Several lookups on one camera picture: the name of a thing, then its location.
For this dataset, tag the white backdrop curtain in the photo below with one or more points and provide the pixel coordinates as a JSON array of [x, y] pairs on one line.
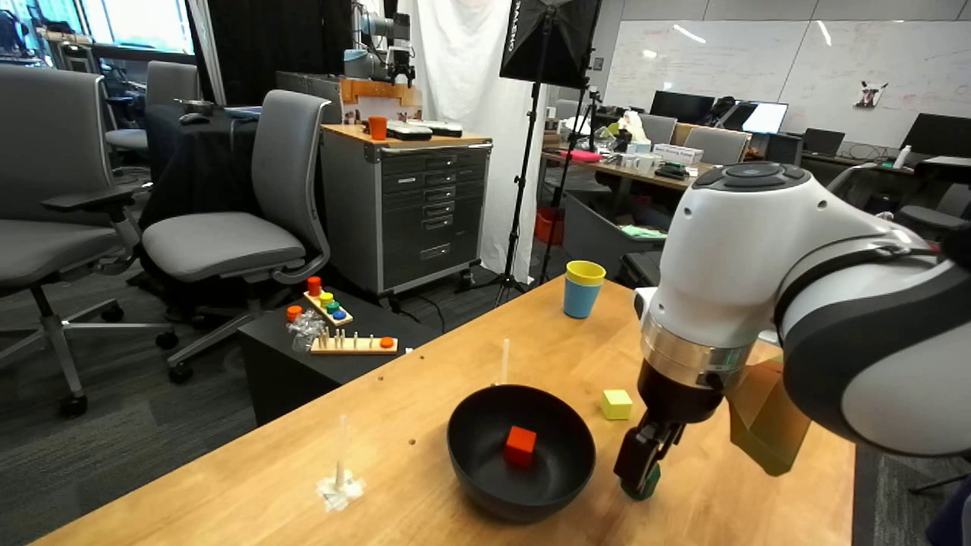
[[457, 61]]

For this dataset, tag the yellow wrist camera mount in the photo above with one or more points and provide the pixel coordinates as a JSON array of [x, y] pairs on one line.
[[769, 419]]

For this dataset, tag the yellow cube block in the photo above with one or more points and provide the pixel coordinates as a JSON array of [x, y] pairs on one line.
[[617, 404]]

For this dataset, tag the blue plastic cup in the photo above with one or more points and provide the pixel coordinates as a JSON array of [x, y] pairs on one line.
[[582, 300]]

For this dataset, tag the cluttered wooden desk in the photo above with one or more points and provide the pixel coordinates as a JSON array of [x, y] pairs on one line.
[[626, 168]]

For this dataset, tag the black light stand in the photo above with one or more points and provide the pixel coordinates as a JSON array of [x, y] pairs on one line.
[[521, 202]]

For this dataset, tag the clear plastic bag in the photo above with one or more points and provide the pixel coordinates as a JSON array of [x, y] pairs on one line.
[[305, 331]]

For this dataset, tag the grey office chair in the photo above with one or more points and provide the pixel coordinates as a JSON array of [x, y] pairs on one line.
[[218, 244], [51, 244], [170, 87], [720, 147]]

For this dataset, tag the black computer monitor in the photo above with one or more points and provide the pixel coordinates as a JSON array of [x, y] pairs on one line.
[[681, 106], [937, 133]]

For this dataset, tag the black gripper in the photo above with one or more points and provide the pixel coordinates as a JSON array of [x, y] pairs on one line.
[[681, 398]]

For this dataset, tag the colourful peg stacker toy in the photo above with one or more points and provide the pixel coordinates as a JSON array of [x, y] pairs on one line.
[[329, 307]]

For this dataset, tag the black bowl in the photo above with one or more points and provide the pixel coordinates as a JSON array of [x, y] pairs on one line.
[[488, 474]]

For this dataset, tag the clear plastic stand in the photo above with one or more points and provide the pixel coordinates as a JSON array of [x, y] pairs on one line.
[[340, 493]]

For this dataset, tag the black cloth covered table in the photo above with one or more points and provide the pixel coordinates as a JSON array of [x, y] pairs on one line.
[[198, 162]]

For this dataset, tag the orange cup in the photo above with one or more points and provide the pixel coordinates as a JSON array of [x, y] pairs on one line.
[[379, 128]]

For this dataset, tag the black flat devices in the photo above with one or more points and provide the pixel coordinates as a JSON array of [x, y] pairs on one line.
[[426, 128]]

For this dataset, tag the red bin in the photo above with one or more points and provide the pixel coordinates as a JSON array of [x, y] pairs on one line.
[[552, 229]]

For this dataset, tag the black panel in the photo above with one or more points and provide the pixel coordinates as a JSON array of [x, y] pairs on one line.
[[275, 35]]

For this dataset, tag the black softbox light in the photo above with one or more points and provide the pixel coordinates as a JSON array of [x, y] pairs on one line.
[[552, 40]]

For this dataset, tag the grey metal drawer cabinet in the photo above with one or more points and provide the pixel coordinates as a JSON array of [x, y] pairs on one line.
[[404, 215]]

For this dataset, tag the yellow plastic cup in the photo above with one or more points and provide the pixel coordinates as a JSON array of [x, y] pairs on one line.
[[588, 272]]

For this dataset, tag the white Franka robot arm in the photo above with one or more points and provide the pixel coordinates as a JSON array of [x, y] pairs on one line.
[[769, 254]]

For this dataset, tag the red cube block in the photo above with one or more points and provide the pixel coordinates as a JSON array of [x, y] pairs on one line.
[[521, 447]]

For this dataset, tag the black box stool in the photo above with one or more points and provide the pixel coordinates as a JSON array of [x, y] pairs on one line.
[[294, 383]]

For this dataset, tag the wall whiteboard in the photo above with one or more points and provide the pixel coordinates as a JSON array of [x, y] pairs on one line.
[[707, 61]]

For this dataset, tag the laptop with white screen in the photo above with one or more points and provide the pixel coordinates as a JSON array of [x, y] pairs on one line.
[[765, 117]]

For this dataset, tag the orange wooden box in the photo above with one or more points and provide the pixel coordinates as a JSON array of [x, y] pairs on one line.
[[380, 94]]

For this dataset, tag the wooden peg board toy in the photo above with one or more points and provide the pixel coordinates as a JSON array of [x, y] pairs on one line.
[[354, 343]]

